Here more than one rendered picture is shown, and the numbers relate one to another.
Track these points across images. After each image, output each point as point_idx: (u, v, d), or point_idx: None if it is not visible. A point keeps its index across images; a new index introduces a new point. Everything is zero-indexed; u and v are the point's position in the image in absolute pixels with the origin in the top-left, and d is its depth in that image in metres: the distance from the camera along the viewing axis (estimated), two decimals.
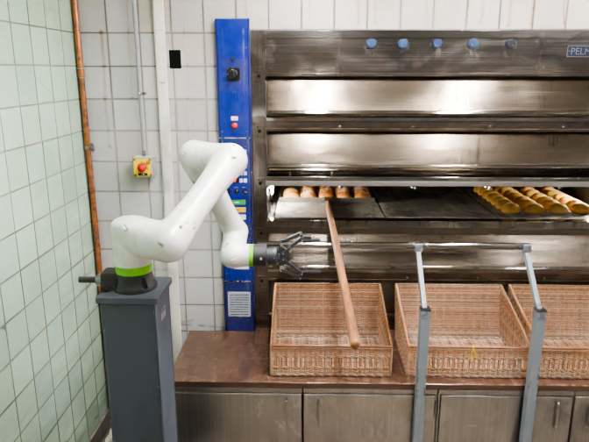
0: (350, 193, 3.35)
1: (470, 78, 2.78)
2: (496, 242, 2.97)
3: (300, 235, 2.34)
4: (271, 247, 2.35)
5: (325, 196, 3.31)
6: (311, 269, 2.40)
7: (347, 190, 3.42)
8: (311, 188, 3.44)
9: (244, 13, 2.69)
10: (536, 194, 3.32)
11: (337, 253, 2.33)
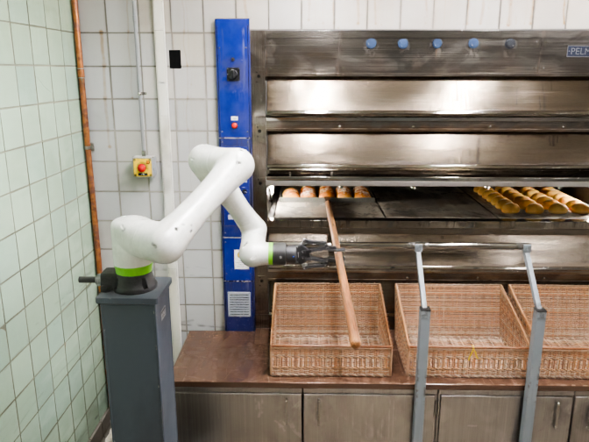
0: (350, 193, 3.35)
1: (470, 78, 2.78)
2: (496, 242, 2.97)
3: (324, 245, 2.35)
4: (290, 245, 2.35)
5: (325, 196, 3.31)
6: None
7: (347, 190, 3.42)
8: (311, 188, 3.44)
9: (244, 13, 2.69)
10: (536, 194, 3.32)
11: (337, 253, 2.33)
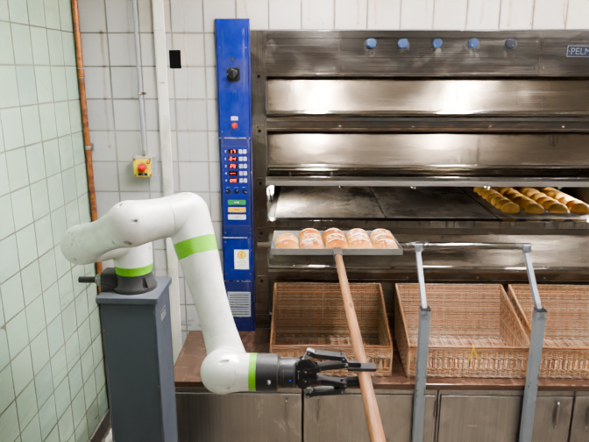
0: (368, 242, 2.42)
1: (470, 78, 2.78)
2: (496, 242, 2.97)
3: (341, 360, 1.42)
4: (286, 361, 1.42)
5: (334, 248, 2.38)
6: None
7: (364, 237, 2.50)
8: (315, 234, 2.51)
9: (244, 13, 2.69)
10: (536, 194, 3.32)
11: (363, 376, 1.40)
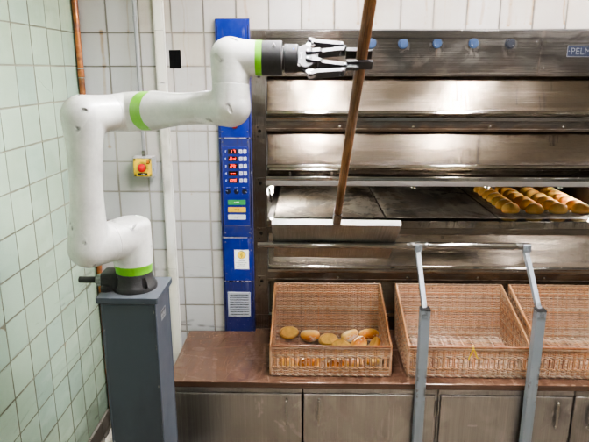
0: (365, 338, 2.86)
1: (470, 78, 2.78)
2: (496, 242, 2.97)
3: (340, 44, 1.56)
4: None
5: None
6: (359, 66, 1.56)
7: None
8: (314, 340, 2.90)
9: (244, 13, 2.69)
10: (536, 194, 3.32)
11: None
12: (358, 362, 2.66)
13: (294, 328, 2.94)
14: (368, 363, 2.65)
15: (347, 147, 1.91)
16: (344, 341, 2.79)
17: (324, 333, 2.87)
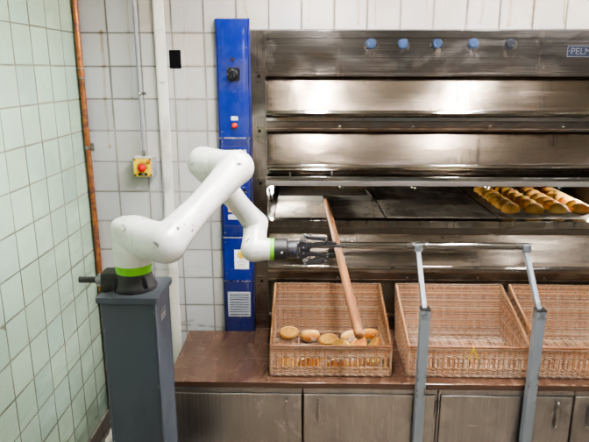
0: (365, 338, 2.86)
1: (470, 78, 2.78)
2: (496, 242, 2.97)
3: (324, 240, 2.39)
4: (291, 241, 2.39)
5: (323, 195, 3.35)
6: None
7: None
8: (314, 340, 2.90)
9: (244, 13, 2.69)
10: (536, 194, 3.32)
11: (337, 249, 2.37)
12: (358, 362, 2.66)
13: (294, 328, 2.94)
14: (368, 363, 2.65)
15: None
16: (344, 341, 2.79)
17: (324, 333, 2.87)
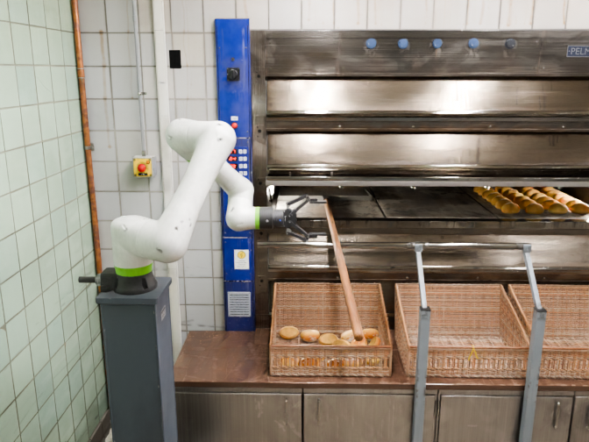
0: (365, 338, 2.86)
1: (470, 78, 2.78)
2: (496, 242, 2.97)
3: (306, 197, 2.33)
4: (277, 210, 2.35)
5: (323, 196, 3.35)
6: (317, 232, 2.39)
7: None
8: (314, 340, 2.90)
9: (244, 13, 2.69)
10: (536, 194, 3.32)
11: (337, 250, 2.37)
12: (358, 362, 2.66)
13: (294, 328, 2.94)
14: (368, 363, 2.65)
15: None
16: (344, 341, 2.79)
17: (324, 333, 2.87)
